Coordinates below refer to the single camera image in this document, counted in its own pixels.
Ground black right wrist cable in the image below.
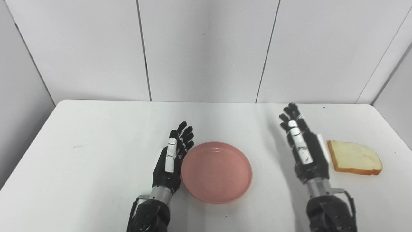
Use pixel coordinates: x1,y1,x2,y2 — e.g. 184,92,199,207
331,188,358,232

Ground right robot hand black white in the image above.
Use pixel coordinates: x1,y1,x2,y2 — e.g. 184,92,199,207
279,103,331,185

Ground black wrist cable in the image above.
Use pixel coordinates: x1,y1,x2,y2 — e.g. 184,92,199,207
331,188,358,232
126,194,152,232

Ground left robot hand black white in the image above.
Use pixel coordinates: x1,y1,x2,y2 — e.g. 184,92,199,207
152,121,195,194

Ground slice of bread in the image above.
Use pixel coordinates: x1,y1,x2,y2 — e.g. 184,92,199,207
327,140,383,176

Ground pink plate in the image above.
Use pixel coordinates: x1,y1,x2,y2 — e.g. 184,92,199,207
181,141,253,204

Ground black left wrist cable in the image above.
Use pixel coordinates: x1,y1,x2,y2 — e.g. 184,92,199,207
126,194,152,232

